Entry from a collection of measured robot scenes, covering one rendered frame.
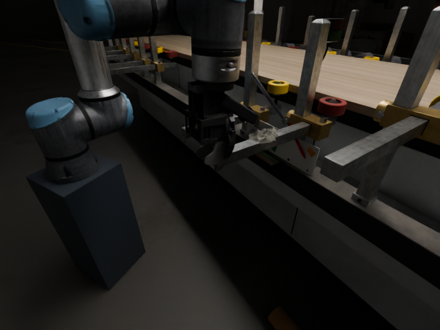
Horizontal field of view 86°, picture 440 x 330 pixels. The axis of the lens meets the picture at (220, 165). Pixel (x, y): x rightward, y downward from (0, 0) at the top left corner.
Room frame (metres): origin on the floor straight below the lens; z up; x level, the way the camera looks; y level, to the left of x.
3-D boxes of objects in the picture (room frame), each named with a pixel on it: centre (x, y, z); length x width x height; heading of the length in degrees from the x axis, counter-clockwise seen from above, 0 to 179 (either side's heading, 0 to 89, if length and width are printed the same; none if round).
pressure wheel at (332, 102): (0.71, -0.35, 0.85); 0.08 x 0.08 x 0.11
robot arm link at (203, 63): (0.46, 0.01, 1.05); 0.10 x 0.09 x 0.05; 33
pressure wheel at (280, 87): (0.93, -0.23, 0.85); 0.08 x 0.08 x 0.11
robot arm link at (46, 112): (0.79, 0.58, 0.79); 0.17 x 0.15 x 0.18; 137
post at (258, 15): (0.90, -0.12, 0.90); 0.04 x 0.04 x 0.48; 34
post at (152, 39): (1.73, 0.44, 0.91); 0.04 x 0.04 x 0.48; 34
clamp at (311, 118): (0.68, -0.27, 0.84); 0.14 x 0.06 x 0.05; 34
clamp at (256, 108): (0.88, -0.13, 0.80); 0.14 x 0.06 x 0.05; 34
